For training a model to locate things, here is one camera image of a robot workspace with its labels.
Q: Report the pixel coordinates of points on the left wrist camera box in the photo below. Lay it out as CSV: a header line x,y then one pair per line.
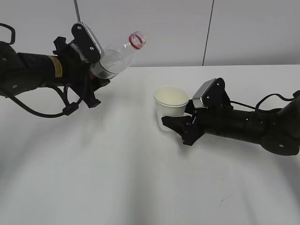
x,y
86,42

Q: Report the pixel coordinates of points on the clear water bottle red label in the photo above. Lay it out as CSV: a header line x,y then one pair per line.
x,y
118,57

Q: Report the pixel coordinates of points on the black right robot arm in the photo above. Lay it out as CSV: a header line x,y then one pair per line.
x,y
276,130

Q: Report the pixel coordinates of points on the white paper cup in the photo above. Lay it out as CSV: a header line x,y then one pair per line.
x,y
169,101

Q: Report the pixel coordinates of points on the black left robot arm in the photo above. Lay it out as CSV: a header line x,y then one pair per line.
x,y
22,72

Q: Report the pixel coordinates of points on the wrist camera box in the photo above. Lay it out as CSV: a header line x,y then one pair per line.
x,y
211,94
86,42

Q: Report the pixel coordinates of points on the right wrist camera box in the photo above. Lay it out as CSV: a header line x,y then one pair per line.
x,y
211,94

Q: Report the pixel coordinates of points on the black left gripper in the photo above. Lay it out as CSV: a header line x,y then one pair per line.
x,y
76,72

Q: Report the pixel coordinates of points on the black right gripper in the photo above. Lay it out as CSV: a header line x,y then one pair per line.
x,y
214,121

